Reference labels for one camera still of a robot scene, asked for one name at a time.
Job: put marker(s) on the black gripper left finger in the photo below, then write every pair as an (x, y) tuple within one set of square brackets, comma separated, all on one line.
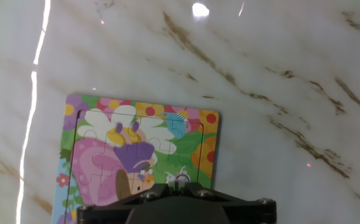
[(111, 213)]

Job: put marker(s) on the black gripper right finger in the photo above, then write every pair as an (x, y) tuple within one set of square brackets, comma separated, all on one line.
[(248, 213)]

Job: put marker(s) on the green orange puzzle piece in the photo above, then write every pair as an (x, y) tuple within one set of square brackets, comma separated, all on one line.
[(183, 179)]

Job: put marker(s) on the colourful fairy puzzle board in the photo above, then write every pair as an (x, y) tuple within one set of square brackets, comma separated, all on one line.
[(136, 140)]

